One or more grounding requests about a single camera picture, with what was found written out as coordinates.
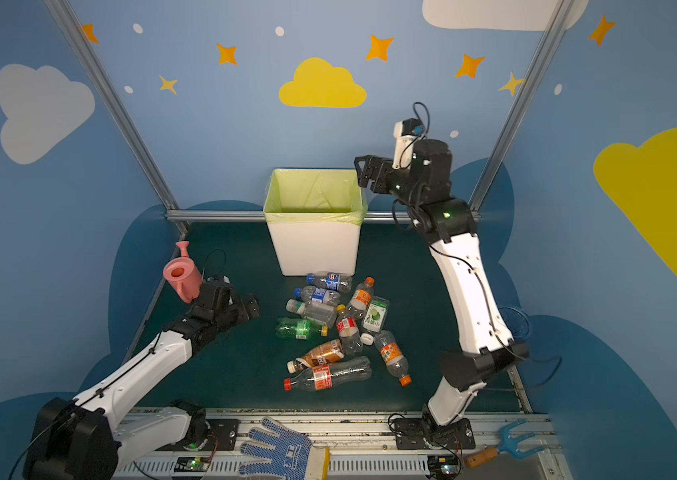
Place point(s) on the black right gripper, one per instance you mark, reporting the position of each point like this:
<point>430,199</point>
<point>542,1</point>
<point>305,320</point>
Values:
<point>380,175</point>

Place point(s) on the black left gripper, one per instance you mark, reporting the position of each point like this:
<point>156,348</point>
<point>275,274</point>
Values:
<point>236,309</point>

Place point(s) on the green soda bottle yellow cap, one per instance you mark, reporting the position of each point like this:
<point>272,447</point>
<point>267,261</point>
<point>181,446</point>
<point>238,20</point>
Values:
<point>300,329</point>

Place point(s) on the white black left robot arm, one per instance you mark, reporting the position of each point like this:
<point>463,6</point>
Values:
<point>85,438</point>

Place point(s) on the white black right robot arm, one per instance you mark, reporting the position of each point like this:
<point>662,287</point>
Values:
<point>420,181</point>

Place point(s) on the green bin liner bag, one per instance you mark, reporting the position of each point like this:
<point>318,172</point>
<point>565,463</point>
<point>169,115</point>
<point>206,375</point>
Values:
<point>314,195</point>

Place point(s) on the white plastic trash bin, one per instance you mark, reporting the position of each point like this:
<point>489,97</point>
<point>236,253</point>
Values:
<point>304,248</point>

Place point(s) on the clear bottle blue label middle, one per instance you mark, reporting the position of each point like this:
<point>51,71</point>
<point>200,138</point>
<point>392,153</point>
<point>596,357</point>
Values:
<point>317,295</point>

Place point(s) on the clear white cap wide bottle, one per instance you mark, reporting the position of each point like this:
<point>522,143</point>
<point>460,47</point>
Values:
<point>323,314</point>

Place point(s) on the pink watering can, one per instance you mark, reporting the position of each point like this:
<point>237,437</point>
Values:
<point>183,275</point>

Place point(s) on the crumpled clear blue label bottle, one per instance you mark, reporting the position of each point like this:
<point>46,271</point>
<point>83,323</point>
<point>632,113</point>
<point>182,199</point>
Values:
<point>334,281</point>

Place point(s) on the amber tea bottle white cap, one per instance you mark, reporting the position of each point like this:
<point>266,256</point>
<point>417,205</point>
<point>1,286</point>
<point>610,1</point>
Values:
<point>326,353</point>

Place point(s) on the clear cola bottle red label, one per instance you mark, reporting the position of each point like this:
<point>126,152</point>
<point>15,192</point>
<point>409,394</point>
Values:
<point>330,375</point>

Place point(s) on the yellow cap red label bottle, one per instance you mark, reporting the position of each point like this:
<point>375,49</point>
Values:
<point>348,331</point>

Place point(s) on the orange cap clear bottle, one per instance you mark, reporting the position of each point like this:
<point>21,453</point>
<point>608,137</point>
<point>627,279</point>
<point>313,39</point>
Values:
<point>360,300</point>

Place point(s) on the square bottle lime label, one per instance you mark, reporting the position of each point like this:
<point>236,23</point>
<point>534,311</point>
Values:
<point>375,315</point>

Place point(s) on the small bottle orange label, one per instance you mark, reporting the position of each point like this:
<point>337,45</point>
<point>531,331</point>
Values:
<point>395,362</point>

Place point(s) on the blue dotted work glove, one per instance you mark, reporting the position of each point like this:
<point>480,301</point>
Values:
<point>277,452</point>

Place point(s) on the green circuit board left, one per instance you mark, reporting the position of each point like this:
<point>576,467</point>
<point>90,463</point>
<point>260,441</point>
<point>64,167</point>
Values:
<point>191,465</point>

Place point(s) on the circuit board right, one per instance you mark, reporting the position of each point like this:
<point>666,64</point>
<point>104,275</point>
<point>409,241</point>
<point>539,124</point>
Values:
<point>443,467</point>

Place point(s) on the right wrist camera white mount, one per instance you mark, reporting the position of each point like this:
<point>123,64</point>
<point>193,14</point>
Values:
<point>406,133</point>

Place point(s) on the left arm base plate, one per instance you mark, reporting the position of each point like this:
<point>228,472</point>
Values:
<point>216,434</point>

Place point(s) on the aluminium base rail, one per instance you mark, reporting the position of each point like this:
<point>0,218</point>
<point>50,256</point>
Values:
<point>363,447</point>

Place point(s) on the aluminium frame right post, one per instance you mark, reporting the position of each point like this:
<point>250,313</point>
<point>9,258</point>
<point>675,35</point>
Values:
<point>538,65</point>

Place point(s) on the aluminium frame post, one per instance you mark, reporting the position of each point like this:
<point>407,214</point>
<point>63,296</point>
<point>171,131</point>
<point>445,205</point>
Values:
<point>66,20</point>
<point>538,65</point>

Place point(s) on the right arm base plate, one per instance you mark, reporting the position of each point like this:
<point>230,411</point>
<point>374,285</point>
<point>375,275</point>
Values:
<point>420,434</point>

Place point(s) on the blue garden fork wooden handle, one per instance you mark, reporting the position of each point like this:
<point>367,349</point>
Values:
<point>508,444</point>

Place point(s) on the aluminium frame left post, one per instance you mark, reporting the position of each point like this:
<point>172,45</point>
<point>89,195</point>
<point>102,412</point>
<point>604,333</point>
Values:
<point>66,20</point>

